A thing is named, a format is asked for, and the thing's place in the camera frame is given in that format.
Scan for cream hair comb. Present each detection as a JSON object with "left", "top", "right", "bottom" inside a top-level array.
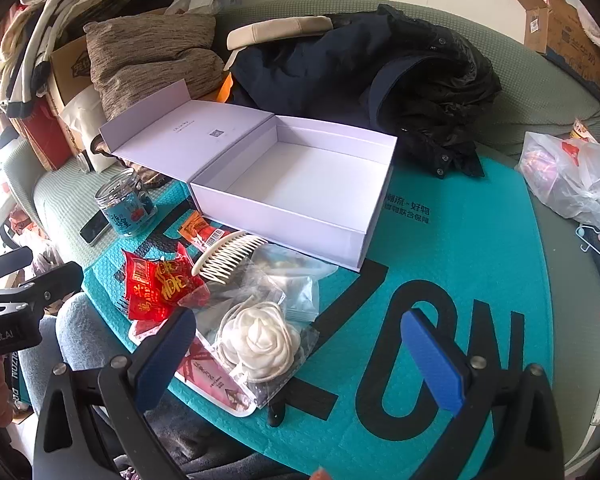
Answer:
[{"left": 191, "top": 230, "right": 268, "bottom": 281}]

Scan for person's grey trousers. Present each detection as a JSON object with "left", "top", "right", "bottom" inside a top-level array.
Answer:
[{"left": 17, "top": 292, "right": 321, "bottom": 480}]

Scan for brown knit pillow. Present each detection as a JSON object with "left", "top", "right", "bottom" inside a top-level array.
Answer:
[{"left": 83, "top": 12, "right": 226, "bottom": 116}]

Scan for pink sachet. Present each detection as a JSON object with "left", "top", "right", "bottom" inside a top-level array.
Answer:
[{"left": 175, "top": 330, "right": 256, "bottom": 417}]

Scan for brown patterned cloth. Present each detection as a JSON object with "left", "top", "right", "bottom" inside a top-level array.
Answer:
[{"left": 90, "top": 135, "right": 173, "bottom": 188}]

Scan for smartphone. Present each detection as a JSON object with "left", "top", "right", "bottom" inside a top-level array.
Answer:
[{"left": 79, "top": 208, "right": 112, "bottom": 247}]

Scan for green sofa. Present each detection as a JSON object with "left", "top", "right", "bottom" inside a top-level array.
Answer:
[{"left": 0, "top": 0, "right": 600, "bottom": 480}]

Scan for teal bubble mailer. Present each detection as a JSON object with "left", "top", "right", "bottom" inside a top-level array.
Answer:
[{"left": 80, "top": 157, "right": 556, "bottom": 476}]

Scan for beige cap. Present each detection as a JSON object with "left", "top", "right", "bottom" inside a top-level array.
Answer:
[{"left": 226, "top": 15, "right": 333, "bottom": 51}]

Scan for white plastic shopping bag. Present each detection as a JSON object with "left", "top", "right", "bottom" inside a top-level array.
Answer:
[{"left": 515, "top": 131, "right": 600, "bottom": 238}]

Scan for red box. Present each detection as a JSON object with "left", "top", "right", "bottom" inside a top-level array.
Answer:
[{"left": 15, "top": 97, "right": 73, "bottom": 171}]

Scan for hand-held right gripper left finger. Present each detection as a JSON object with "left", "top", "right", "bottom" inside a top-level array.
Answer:
[{"left": 32, "top": 305, "right": 198, "bottom": 480}]

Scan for clear plastic packet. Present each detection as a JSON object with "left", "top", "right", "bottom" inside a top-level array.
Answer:
[{"left": 240, "top": 245, "right": 338, "bottom": 323}]

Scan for open cardboard box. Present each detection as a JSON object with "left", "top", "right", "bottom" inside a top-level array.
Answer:
[{"left": 506, "top": 0, "right": 600, "bottom": 96}]

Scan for dark navy jacket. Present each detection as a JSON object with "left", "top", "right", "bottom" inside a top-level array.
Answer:
[{"left": 228, "top": 4, "right": 503, "bottom": 180}]

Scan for brown cardboard box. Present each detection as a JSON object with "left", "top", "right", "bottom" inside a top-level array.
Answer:
[{"left": 47, "top": 35, "right": 106, "bottom": 116}]

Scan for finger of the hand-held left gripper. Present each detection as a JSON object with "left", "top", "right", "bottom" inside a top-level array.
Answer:
[
  {"left": 0, "top": 246, "right": 34, "bottom": 286},
  {"left": 0, "top": 261, "right": 84, "bottom": 318}
]

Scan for black banana hair clip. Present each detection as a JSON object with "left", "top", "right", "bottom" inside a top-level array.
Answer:
[{"left": 266, "top": 387, "right": 293, "bottom": 428}]

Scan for pile of pale clothes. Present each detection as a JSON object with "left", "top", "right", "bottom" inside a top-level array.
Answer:
[{"left": 0, "top": 0, "right": 221, "bottom": 116}]

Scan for clear jar blue label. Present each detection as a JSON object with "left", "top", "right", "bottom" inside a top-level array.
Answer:
[{"left": 95, "top": 167, "right": 158, "bottom": 237}]

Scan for clothes hanger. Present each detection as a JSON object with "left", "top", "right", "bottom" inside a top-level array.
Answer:
[{"left": 575, "top": 225, "right": 600, "bottom": 261}]

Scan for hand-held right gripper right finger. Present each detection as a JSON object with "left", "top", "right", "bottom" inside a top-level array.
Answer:
[{"left": 400, "top": 308, "right": 566, "bottom": 480}]

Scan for white gift box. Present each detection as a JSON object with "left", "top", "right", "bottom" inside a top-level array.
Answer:
[{"left": 99, "top": 80, "right": 398, "bottom": 273}]

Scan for orange snack packet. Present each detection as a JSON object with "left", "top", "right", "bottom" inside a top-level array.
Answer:
[{"left": 179, "top": 211, "right": 228, "bottom": 253}]

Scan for white flower hair tie bag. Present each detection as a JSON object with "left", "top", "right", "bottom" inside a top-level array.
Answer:
[{"left": 200, "top": 280, "right": 321, "bottom": 408}]

